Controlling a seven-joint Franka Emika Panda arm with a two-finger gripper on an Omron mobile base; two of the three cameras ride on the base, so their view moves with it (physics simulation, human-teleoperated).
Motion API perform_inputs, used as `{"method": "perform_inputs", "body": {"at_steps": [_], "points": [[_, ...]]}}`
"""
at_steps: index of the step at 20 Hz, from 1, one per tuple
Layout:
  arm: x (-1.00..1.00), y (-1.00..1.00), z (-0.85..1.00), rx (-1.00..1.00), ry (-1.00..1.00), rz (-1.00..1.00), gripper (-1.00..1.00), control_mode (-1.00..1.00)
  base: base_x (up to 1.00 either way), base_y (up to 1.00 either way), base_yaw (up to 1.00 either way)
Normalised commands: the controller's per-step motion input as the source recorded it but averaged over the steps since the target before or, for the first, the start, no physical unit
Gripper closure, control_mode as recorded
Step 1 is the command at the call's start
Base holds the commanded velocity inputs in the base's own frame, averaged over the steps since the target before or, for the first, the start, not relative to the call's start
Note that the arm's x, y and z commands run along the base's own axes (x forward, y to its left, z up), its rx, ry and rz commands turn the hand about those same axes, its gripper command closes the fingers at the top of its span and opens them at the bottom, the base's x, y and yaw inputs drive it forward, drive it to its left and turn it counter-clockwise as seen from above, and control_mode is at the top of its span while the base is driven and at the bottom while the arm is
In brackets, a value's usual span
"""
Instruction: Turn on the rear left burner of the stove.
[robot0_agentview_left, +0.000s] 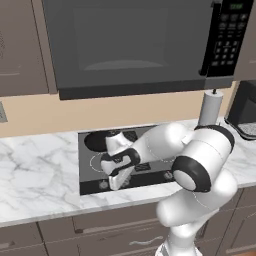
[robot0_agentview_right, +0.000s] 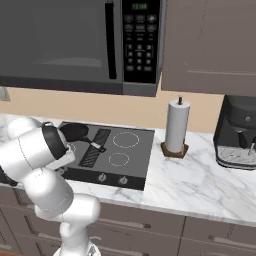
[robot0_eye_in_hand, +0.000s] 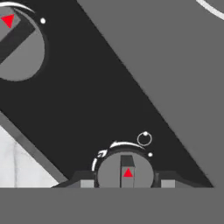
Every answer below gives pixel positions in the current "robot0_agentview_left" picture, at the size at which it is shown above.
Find brown lower drawer front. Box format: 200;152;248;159
44;228;170;256

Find grey wall socket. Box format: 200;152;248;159
0;101;9;124

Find dark grey microwave oven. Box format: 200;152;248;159
41;0;256;101

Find black glass hob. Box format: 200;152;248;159
77;124;183;196

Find black microwave door handle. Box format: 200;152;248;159
199;0;222;78

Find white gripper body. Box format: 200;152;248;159
108;165;133;192

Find grey hob knob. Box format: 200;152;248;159
163;170;175;181
98;179;110;191

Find wide brown drawer front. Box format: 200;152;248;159
71;201;168;236

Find small brown drawer front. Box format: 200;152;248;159
0;221;44;256

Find white paper towel roll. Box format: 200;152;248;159
198;88;225;128

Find black round pan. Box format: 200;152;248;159
83;130;112;152

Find brown base cupboard door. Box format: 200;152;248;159
225;186;256;256
195;198;236;256

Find brown wall cupboard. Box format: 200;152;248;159
233;0;256;82
0;0;58;98

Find curved silver drawer handle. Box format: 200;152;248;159
128;235;165;247

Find long silver drawer handle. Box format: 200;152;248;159
74;221;160;235

